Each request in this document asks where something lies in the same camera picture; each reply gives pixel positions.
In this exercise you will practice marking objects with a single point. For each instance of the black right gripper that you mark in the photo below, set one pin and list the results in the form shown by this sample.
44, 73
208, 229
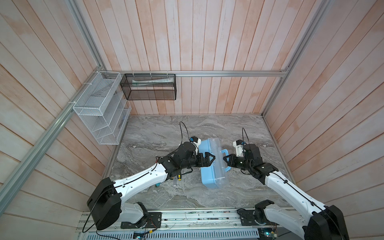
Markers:
231, 161

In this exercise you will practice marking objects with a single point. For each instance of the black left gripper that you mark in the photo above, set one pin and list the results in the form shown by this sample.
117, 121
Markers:
207, 162

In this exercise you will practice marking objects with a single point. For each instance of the blue plastic tool box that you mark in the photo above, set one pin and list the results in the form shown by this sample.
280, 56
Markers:
216, 175

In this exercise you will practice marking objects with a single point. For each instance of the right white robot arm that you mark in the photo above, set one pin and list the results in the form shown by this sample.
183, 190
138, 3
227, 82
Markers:
311, 220

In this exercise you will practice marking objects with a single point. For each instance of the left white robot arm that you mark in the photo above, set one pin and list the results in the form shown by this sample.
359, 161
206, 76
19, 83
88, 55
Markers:
108, 203

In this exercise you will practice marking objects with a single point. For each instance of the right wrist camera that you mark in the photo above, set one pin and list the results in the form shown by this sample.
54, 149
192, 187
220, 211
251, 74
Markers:
239, 147

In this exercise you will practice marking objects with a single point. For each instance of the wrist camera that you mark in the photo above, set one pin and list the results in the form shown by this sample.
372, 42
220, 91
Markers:
239, 147
196, 141

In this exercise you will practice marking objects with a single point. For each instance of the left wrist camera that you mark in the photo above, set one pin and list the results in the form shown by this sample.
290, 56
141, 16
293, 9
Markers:
196, 141

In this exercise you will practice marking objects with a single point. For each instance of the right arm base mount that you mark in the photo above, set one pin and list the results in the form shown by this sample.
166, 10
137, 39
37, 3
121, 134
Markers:
253, 218

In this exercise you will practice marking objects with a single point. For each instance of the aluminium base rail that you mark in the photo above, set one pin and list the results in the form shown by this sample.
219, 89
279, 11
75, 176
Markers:
189, 224

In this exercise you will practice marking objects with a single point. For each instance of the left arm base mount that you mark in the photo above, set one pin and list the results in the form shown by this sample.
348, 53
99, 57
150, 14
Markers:
151, 220

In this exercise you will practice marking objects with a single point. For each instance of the aluminium frame rail back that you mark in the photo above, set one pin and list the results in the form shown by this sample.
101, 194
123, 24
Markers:
232, 73

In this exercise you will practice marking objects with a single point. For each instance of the aluminium frame rail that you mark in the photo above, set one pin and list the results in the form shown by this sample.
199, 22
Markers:
322, 9
20, 175
232, 73

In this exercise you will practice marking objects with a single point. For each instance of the black wire mesh basket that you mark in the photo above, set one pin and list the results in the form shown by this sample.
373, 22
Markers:
149, 87

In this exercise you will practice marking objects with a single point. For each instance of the white wire mesh shelf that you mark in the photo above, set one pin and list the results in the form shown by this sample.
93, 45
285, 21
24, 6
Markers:
103, 108

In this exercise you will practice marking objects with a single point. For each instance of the aluminium frame rail right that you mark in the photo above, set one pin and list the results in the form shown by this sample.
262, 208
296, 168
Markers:
322, 9

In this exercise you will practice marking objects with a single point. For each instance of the aluminium frame rail left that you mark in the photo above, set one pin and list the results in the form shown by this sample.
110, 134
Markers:
20, 175

